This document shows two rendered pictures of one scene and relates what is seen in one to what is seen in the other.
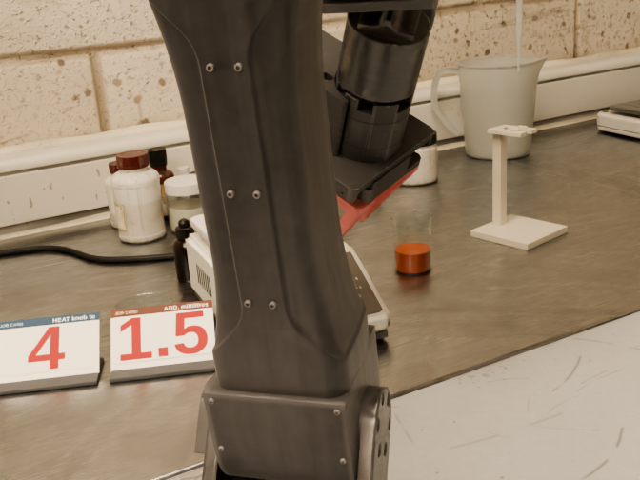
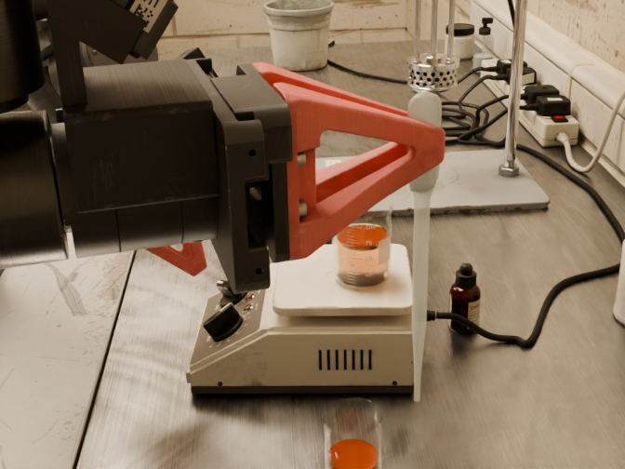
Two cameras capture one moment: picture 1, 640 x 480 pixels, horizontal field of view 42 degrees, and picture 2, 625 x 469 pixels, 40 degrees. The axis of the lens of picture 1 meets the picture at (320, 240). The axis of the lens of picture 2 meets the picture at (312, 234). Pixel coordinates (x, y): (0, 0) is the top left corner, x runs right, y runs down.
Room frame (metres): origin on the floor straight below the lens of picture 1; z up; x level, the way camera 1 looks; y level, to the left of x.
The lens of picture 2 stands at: (1.04, -0.56, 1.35)
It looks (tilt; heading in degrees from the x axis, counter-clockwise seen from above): 25 degrees down; 115
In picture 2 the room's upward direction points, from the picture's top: 2 degrees counter-clockwise
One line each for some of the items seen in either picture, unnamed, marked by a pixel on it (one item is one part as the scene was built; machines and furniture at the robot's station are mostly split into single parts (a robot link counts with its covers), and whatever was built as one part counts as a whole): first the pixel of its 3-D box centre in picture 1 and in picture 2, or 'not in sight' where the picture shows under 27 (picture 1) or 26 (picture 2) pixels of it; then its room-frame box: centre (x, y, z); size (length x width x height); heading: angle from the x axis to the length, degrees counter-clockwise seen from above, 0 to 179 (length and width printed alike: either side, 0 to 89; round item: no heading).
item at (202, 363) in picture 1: (162, 339); not in sight; (0.67, 0.14, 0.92); 0.09 x 0.06 x 0.04; 95
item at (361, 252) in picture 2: not in sight; (358, 240); (0.80, 0.05, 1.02); 0.06 x 0.05 x 0.08; 13
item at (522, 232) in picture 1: (519, 182); not in sight; (0.94, -0.23, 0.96); 0.08 x 0.08 x 0.13; 41
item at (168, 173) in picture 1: (161, 183); not in sight; (1.10, 0.21, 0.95); 0.04 x 0.04 x 0.10
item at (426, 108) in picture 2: not in sight; (425, 145); (0.94, -0.23, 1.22); 0.01 x 0.01 x 0.04; 40
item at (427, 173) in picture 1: (414, 156); not in sight; (1.21, -0.15, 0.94); 0.07 x 0.07 x 0.07
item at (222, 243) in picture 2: not in sight; (158, 173); (0.85, -0.31, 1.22); 0.10 x 0.07 x 0.07; 131
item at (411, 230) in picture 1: (411, 243); (352, 448); (0.85, -0.10, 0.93); 0.04 x 0.04 x 0.06
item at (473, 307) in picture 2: (187, 248); (464, 295); (0.87, 0.15, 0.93); 0.03 x 0.03 x 0.07
